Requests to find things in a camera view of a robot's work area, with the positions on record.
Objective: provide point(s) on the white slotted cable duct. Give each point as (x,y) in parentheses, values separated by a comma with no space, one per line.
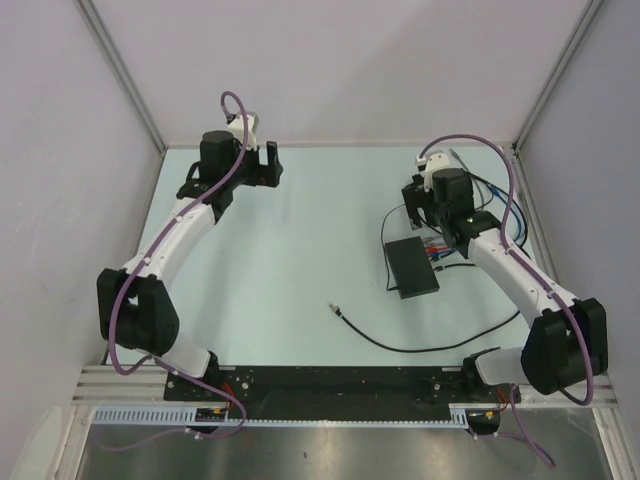
(195,417)

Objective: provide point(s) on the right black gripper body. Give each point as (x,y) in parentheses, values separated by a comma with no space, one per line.
(415,197)

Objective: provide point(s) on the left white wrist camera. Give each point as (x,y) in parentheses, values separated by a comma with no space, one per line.
(244,127)

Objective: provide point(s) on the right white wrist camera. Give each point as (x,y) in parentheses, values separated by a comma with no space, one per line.
(429,164)

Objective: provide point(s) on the black network switch box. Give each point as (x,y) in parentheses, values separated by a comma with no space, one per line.
(411,268)

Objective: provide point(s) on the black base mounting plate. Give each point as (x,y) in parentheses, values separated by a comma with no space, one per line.
(355,394)

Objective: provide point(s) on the aluminium frame rail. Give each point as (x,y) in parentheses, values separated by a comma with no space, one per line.
(103,385)

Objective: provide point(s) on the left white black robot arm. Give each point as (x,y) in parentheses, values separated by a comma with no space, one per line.
(135,308)

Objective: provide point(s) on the black ethernet cable teal boot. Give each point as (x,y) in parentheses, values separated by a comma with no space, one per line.
(454,265)

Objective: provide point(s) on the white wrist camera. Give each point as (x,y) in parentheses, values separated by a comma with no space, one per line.
(244,127)
(429,164)

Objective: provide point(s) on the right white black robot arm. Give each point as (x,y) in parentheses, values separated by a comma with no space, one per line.
(567,340)

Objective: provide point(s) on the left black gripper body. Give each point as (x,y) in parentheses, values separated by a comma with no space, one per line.
(250,173)

